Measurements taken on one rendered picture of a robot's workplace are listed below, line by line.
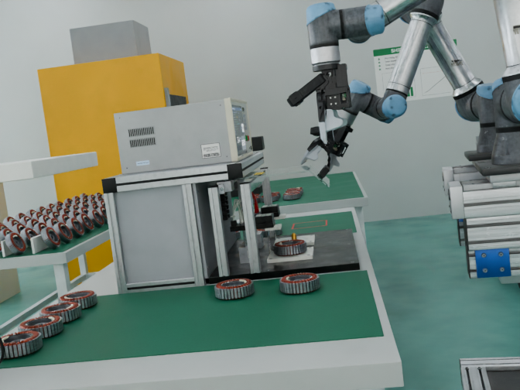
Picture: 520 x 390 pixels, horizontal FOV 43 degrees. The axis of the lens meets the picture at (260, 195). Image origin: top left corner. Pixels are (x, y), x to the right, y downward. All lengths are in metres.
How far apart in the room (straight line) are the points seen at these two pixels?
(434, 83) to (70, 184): 4.02
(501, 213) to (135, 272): 1.11
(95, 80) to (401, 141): 3.44
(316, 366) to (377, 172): 6.32
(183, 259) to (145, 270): 0.13
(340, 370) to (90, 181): 4.93
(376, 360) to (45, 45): 7.25
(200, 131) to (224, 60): 5.50
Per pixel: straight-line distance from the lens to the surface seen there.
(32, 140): 8.28
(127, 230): 2.12
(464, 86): 2.50
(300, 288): 1.83
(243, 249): 2.23
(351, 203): 3.81
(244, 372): 1.33
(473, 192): 1.88
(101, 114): 6.00
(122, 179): 2.09
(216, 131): 2.15
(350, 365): 1.31
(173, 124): 2.18
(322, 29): 1.72
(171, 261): 2.10
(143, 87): 5.90
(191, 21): 7.76
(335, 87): 1.73
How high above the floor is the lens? 1.22
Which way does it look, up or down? 6 degrees down
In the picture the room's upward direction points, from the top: 7 degrees counter-clockwise
